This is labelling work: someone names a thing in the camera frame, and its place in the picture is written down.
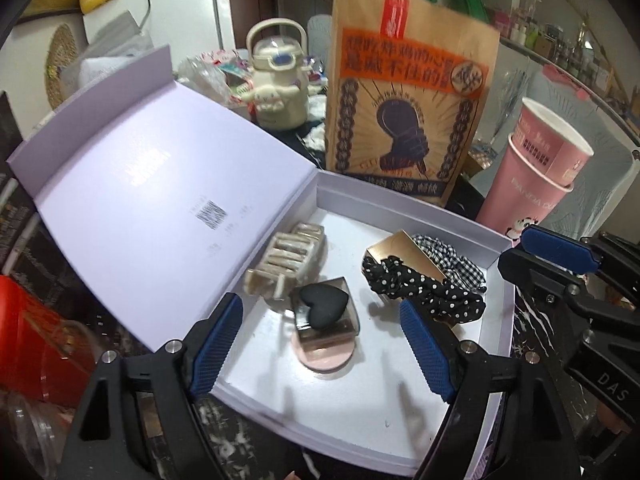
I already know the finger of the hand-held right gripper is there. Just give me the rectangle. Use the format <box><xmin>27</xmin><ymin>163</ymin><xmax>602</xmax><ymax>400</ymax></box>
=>
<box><xmin>497</xmin><ymin>249</ymin><xmax>640</xmax><ymax>342</ymax></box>
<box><xmin>520</xmin><ymin>226</ymin><xmax>640</xmax><ymax>306</ymax></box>

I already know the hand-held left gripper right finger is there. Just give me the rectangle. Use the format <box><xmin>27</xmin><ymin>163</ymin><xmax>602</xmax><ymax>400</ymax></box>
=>
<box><xmin>398</xmin><ymin>297</ymin><xmax>583</xmax><ymax>480</ymax></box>

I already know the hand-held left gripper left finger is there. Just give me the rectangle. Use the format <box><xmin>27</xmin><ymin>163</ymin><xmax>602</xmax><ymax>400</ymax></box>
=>
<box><xmin>59</xmin><ymin>291</ymin><xmax>244</xmax><ymax>480</ymax></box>

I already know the black polka dot scrunchie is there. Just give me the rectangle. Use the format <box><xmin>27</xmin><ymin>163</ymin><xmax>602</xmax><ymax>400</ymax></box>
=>
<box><xmin>361</xmin><ymin>255</ymin><xmax>487</xmax><ymax>329</ymax></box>

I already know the black white checkered scrunchie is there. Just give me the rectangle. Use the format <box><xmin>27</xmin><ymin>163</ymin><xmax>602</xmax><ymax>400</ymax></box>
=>
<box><xmin>411</xmin><ymin>233</ymin><xmax>489</xmax><ymax>294</ymax></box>

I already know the pink round compact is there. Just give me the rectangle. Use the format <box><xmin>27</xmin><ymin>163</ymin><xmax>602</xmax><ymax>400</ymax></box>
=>
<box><xmin>291</xmin><ymin>330</ymin><xmax>357</xmax><ymax>373</ymax></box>

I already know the clear case with black heart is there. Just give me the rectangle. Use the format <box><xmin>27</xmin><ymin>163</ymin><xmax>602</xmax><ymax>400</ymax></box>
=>
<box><xmin>291</xmin><ymin>276</ymin><xmax>362</xmax><ymax>352</ymax></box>

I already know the lavender gift box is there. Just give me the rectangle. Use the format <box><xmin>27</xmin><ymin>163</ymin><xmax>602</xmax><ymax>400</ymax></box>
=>
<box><xmin>6</xmin><ymin>44</ymin><xmax>516</xmax><ymax>479</ymax></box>

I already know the pink paper cup with panda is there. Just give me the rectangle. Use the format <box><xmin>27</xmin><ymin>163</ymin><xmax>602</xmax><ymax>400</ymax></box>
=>
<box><xmin>475</xmin><ymin>132</ymin><xmax>576</xmax><ymax>249</ymax></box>

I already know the gold cardboard box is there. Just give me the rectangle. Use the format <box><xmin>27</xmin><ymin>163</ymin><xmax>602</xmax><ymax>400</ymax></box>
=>
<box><xmin>366</xmin><ymin>230</ymin><xmax>449</xmax><ymax>287</ymax></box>

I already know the beige hair claw clip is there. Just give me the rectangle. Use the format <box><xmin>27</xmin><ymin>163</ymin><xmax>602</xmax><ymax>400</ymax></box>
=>
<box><xmin>243</xmin><ymin>222</ymin><xmax>327</xmax><ymax>307</ymax></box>

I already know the red box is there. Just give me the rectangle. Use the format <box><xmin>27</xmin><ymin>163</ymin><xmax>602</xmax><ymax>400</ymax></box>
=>
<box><xmin>0</xmin><ymin>275</ymin><xmax>102</xmax><ymax>409</ymax></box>

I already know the brown printed paper bag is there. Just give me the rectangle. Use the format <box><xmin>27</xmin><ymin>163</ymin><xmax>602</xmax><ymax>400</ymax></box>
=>
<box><xmin>324</xmin><ymin>0</ymin><xmax>501</xmax><ymax>208</ymax></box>

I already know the cream cartoon water bottle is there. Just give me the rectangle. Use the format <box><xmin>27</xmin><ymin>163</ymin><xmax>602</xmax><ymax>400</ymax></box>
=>
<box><xmin>245</xmin><ymin>17</ymin><xmax>308</xmax><ymax>131</ymax></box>

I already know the clear plastic snack bag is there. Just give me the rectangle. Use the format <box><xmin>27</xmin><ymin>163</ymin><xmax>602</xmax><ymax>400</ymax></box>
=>
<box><xmin>177</xmin><ymin>49</ymin><xmax>252</xmax><ymax>109</ymax></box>

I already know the round woven mat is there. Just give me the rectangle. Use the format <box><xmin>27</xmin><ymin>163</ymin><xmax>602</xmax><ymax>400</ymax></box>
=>
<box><xmin>45</xmin><ymin>24</ymin><xmax>77</xmax><ymax>111</ymax></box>

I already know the white refrigerator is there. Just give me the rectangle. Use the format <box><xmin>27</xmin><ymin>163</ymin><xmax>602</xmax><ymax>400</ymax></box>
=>
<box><xmin>82</xmin><ymin>0</ymin><xmax>236</xmax><ymax>57</ymax></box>

